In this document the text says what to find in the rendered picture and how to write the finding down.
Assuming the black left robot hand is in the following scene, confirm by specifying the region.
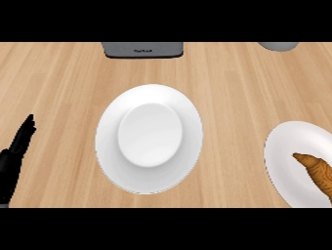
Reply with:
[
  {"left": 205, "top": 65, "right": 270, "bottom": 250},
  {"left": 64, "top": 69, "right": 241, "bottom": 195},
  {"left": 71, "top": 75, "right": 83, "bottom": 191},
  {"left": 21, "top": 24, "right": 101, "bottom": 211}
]
[{"left": 0, "top": 113, "right": 37, "bottom": 207}]

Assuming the white oval plate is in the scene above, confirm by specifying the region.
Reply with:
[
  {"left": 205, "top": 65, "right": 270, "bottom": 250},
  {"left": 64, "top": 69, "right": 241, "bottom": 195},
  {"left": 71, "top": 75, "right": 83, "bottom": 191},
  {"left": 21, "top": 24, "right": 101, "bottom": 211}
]
[
  {"left": 95, "top": 83, "right": 205, "bottom": 195},
  {"left": 263, "top": 120, "right": 332, "bottom": 209}
]

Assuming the brown croissant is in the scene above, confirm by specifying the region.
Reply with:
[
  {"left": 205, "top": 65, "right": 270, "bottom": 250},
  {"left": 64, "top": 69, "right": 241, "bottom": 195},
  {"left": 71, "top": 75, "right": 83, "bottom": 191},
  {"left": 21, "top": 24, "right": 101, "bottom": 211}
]
[{"left": 292, "top": 152, "right": 332, "bottom": 209}]

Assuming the dark grey appliance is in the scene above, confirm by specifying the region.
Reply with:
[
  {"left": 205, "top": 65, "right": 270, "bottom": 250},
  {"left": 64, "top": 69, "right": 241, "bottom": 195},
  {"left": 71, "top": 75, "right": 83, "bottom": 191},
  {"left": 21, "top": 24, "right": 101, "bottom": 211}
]
[{"left": 101, "top": 42, "right": 185, "bottom": 60}]

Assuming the pale grey round object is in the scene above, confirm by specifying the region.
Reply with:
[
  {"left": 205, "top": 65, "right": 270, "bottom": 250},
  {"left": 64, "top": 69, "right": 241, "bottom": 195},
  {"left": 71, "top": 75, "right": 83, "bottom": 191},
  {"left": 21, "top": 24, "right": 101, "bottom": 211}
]
[{"left": 257, "top": 42, "right": 300, "bottom": 53}]

